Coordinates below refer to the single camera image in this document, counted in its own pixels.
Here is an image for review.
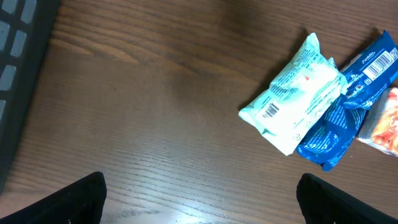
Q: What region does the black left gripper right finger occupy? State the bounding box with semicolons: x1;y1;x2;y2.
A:
296;173;397;224

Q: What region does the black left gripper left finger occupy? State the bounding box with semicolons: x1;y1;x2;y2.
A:
1;172;107;224

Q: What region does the orange tissue packet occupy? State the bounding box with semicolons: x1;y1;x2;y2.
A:
357;87;397;157

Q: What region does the mint green wipes packet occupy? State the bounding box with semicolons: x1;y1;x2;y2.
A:
239;33;348;156

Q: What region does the blue snack wrapper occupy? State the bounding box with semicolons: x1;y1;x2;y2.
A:
296;30;397;171

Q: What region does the grey plastic mesh basket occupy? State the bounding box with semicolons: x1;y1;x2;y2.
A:
1;0;60;188

